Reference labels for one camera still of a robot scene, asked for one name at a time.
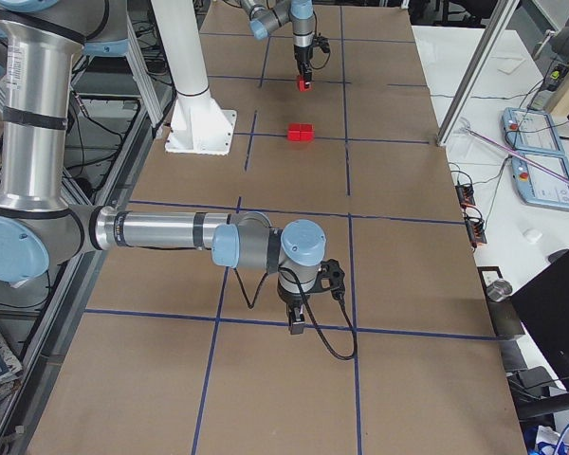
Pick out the teach pendant upper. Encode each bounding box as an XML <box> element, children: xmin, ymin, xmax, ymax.
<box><xmin>502</xmin><ymin>108</ymin><xmax>564</xmax><ymax>155</ymax></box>

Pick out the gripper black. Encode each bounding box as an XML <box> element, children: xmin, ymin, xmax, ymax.
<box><xmin>293</xmin><ymin>33</ymin><xmax>331</xmax><ymax>82</ymax></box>
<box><xmin>277</xmin><ymin>259</ymin><xmax>345</xmax><ymax>335</ymax></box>

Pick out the black monitor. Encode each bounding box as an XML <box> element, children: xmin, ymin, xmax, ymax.
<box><xmin>511</xmin><ymin>249</ymin><xmax>569</xmax><ymax>391</ymax></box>

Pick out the teach pendant lower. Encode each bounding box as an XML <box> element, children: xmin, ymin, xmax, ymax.
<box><xmin>511</xmin><ymin>153</ymin><xmax>569</xmax><ymax>211</ymax></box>

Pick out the aluminium profile post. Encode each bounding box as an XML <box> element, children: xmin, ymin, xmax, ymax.
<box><xmin>436</xmin><ymin>0</ymin><xmax>520</xmax><ymax>146</ymax></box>

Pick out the black power strip orange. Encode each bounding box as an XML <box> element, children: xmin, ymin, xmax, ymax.
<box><xmin>455</xmin><ymin>183</ymin><xmax>487</xmax><ymax>248</ymax></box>

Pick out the red block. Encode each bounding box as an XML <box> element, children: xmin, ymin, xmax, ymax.
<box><xmin>287</xmin><ymin>123</ymin><xmax>301</xmax><ymax>141</ymax></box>
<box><xmin>299</xmin><ymin>123</ymin><xmax>315</xmax><ymax>141</ymax></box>
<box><xmin>296</xmin><ymin>75</ymin><xmax>312</xmax><ymax>92</ymax></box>

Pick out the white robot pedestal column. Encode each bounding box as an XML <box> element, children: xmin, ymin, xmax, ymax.
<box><xmin>152</xmin><ymin>0</ymin><xmax>237</xmax><ymax>155</ymax></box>

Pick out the teach pendant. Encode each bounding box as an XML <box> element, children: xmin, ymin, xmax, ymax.
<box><xmin>511</xmin><ymin>153</ymin><xmax>569</xmax><ymax>211</ymax></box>
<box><xmin>502</xmin><ymin>108</ymin><xmax>564</xmax><ymax>155</ymax></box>

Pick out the metal cup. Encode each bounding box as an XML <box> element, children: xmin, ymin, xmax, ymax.
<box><xmin>486</xmin><ymin>279</ymin><xmax>513</xmax><ymax>302</ymax></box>

